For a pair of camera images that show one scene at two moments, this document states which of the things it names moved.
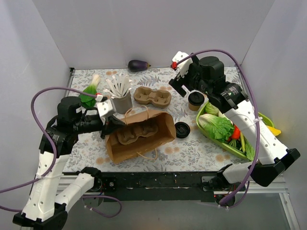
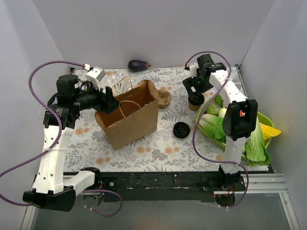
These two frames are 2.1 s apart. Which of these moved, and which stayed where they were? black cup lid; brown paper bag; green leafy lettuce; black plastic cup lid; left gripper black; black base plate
Moved: brown paper bag; left gripper black
Stayed: black plastic cup lid; black cup lid; black base plate; green leafy lettuce
